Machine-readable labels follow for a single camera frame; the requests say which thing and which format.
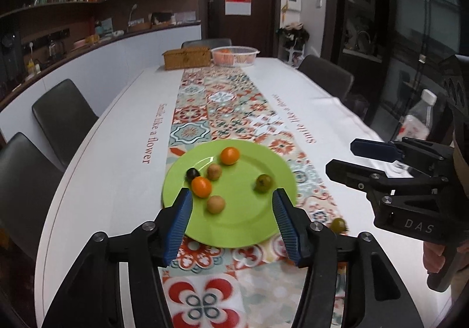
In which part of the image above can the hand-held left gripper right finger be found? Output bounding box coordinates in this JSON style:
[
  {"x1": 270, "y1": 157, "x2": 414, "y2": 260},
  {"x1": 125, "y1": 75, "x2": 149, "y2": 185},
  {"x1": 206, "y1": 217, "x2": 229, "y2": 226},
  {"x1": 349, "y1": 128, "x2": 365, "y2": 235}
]
[{"x1": 272, "y1": 188, "x2": 427, "y2": 328}]

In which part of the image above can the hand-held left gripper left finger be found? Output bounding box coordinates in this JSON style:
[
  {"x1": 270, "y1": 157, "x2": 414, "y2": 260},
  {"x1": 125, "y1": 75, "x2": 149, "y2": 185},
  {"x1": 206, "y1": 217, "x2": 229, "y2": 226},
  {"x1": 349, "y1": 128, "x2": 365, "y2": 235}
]
[{"x1": 42, "y1": 188, "x2": 193, "y2": 328}]

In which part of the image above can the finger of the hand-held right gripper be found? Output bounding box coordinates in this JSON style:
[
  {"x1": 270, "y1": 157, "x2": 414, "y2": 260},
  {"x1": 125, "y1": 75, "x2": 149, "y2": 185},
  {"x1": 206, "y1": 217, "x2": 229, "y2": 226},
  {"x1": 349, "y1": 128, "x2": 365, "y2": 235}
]
[
  {"x1": 350, "y1": 137, "x2": 453, "y2": 167},
  {"x1": 325, "y1": 158, "x2": 449, "y2": 209}
]

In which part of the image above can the small orange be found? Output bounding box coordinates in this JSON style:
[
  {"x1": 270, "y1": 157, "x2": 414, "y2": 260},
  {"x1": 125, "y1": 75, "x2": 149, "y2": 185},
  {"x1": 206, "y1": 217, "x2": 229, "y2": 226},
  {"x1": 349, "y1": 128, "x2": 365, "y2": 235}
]
[
  {"x1": 220, "y1": 146, "x2": 240, "y2": 166},
  {"x1": 191, "y1": 177, "x2": 213, "y2": 198}
]

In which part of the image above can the green plate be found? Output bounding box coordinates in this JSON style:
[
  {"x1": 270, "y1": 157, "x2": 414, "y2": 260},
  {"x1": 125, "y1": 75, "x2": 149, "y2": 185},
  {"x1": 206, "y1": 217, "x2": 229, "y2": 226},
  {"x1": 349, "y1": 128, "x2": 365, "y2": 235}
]
[{"x1": 162, "y1": 140, "x2": 295, "y2": 248}]

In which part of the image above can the person's right hand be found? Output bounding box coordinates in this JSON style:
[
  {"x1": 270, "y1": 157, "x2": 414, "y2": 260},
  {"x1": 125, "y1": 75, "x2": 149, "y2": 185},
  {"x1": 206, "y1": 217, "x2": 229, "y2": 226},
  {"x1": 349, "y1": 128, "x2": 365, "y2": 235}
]
[{"x1": 423, "y1": 240, "x2": 446, "y2": 274}]

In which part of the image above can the clear plastic water bottle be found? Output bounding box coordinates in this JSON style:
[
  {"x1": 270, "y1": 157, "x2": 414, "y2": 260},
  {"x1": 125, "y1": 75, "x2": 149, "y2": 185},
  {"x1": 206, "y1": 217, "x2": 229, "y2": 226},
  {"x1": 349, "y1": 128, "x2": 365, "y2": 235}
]
[{"x1": 397, "y1": 89, "x2": 438, "y2": 141}]

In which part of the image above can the grey dining chair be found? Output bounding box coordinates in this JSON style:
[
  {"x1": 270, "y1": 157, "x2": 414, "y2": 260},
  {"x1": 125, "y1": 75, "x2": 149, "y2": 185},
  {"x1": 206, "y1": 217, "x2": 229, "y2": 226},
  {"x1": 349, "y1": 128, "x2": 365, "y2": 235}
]
[
  {"x1": 298, "y1": 55, "x2": 355, "y2": 101},
  {"x1": 181, "y1": 38, "x2": 232, "y2": 49},
  {"x1": 0, "y1": 132, "x2": 64, "y2": 259},
  {"x1": 32, "y1": 79, "x2": 99, "y2": 169}
]

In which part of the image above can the patterned table runner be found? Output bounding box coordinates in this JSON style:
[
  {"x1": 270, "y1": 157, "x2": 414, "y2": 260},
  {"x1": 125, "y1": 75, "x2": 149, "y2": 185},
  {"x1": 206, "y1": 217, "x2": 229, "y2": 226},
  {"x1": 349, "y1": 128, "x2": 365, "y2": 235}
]
[{"x1": 161, "y1": 67, "x2": 349, "y2": 328}]

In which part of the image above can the glass sliding door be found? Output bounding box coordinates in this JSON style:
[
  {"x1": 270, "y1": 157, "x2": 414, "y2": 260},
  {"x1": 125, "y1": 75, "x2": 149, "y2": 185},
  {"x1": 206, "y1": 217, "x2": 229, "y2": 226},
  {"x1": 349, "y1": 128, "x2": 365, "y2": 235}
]
[{"x1": 330, "y1": 0, "x2": 462, "y2": 123}]

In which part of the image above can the pile of dark bags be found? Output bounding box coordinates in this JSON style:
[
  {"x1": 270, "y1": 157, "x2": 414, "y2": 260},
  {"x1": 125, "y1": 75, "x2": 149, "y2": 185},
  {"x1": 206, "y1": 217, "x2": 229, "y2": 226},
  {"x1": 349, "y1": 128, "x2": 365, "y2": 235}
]
[{"x1": 276, "y1": 22, "x2": 310, "y2": 52}]

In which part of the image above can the white plastic basket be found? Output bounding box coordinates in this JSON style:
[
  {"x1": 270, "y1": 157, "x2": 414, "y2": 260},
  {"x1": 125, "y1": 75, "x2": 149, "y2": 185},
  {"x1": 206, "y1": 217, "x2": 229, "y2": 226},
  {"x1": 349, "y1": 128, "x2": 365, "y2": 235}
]
[{"x1": 211, "y1": 45, "x2": 261, "y2": 67}]

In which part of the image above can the wicker box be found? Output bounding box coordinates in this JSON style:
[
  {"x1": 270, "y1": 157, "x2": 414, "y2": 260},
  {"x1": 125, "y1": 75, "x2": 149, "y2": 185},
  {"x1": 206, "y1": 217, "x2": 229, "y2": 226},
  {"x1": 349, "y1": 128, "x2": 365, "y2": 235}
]
[{"x1": 163, "y1": 46, "x2": 212, "y2": 70}]

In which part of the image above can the white kitchen counter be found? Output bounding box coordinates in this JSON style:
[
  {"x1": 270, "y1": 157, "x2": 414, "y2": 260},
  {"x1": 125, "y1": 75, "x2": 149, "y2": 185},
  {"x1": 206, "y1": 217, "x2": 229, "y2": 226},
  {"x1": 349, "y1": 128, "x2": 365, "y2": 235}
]
[{"x1": 0, "y1": 22, "x2": 202, "y2": 153}]

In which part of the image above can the dark wooden door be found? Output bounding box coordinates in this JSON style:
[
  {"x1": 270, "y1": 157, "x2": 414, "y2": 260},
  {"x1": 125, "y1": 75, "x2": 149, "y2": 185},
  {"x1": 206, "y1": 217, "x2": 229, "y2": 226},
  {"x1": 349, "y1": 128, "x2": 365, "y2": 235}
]
[{"x1": 201, "y1": 0, "x2": 281, "y2": 57}]

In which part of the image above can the glass kettle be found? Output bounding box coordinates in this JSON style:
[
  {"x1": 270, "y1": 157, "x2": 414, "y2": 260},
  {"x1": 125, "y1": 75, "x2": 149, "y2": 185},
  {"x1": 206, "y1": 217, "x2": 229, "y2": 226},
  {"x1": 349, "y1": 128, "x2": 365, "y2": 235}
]
[{"x1": 47, "y1": 40, "x2": 67, "y2": 59}]

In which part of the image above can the black wall power strip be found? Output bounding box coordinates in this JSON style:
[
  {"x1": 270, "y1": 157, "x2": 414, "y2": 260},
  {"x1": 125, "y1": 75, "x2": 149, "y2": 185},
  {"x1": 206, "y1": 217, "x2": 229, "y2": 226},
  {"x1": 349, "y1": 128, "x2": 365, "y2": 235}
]
[{"x1": 21, "y1": 29, "x2": 70, "y2": 48}]

